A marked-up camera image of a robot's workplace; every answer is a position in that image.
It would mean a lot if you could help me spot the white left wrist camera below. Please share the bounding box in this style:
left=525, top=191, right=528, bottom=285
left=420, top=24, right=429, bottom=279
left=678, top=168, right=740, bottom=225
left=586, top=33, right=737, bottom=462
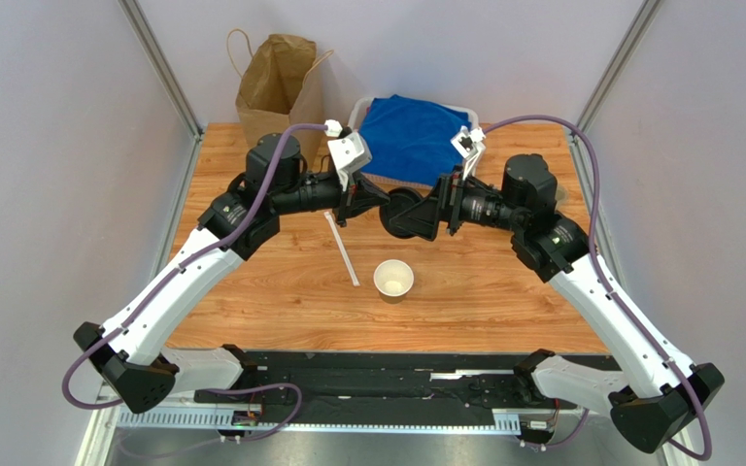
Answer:
left=327, top=127, right=372, bottom=192

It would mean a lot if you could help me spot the aluminium frame rail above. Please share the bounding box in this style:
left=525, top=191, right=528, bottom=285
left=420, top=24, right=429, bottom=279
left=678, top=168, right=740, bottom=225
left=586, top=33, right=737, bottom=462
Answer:
left=75, top=361, right=700, bottom=466

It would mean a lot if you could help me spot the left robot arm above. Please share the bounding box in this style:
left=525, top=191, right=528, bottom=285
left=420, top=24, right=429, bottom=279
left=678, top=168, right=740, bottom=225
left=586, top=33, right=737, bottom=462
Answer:
left=74, top=128, right=389, bottom=414

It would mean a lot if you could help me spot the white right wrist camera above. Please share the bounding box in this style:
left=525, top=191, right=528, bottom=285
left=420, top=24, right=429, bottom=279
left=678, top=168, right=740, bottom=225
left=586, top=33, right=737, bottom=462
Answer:
left=451, top=126, right=486, bottom=179

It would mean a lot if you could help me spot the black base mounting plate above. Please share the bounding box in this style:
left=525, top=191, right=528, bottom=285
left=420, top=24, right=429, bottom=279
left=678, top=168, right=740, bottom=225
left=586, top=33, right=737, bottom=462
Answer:
left=179, top=349, right=645, bottom=429

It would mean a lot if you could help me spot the white wrapped straw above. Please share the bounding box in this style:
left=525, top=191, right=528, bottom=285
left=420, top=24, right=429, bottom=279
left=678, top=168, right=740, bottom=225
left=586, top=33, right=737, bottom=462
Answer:
left=323, top=212, right=360, bottom=287

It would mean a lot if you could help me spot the black plastic cup lid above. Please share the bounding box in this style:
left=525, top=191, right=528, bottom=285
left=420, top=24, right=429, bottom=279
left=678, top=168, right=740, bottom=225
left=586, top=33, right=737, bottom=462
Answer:
left=379, top=187, right=424, bottom=239

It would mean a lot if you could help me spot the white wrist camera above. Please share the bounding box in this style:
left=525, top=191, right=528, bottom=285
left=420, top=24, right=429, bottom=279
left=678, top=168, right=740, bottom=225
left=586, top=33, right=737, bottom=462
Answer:
left=327, top=127, right=372, bottom=192
left=451, top=126, right=486, bottom=179

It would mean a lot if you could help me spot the brown paper coffee cup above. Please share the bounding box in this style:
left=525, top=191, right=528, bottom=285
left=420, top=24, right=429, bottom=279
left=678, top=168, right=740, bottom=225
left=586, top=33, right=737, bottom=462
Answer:
left=373, top=259, right=415, bottom=304

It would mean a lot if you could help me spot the blue folded cloth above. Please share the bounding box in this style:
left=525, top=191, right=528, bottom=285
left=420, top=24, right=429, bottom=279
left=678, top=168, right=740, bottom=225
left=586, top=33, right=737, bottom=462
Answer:
left=358, top=94, right=472, bottom=188

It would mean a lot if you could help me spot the white plastic basket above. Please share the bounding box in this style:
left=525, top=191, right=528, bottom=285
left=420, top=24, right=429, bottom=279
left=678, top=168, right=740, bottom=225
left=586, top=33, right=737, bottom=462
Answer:
left=347, top=96, right=481, bottom=188

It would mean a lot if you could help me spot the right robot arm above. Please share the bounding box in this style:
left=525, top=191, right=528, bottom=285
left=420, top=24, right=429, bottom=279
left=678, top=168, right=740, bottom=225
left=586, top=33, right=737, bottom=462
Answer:
left=380, top=154, right=725, bottom=453

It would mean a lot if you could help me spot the brown paper bag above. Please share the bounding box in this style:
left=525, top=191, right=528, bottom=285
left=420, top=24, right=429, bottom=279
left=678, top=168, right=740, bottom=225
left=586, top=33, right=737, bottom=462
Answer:
left=226, top=28, right=334, bottom=147

